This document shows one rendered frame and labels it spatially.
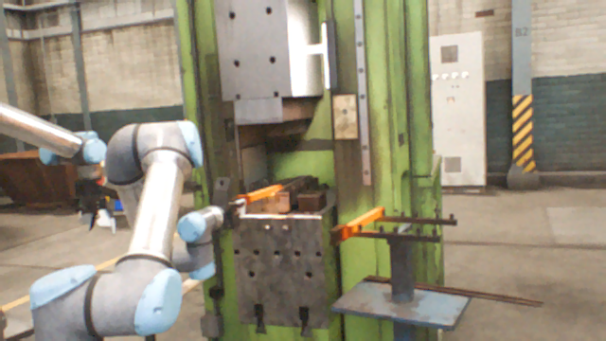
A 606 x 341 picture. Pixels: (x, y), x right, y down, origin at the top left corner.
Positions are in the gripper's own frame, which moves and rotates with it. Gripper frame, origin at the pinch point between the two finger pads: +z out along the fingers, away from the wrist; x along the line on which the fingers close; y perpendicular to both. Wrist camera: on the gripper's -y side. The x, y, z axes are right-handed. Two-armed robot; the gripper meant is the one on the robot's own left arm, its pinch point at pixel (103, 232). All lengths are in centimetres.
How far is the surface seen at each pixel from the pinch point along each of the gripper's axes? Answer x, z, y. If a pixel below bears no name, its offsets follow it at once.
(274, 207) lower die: 32, 0, -54
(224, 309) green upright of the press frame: -4, 50, -57
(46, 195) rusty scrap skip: -625, 71, -278
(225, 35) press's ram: 19, -68, -49
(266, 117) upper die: 32, -36, -54
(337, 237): 80, 0, -28
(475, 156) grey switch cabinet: -63, 44, -574
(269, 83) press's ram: 34, -48, -55
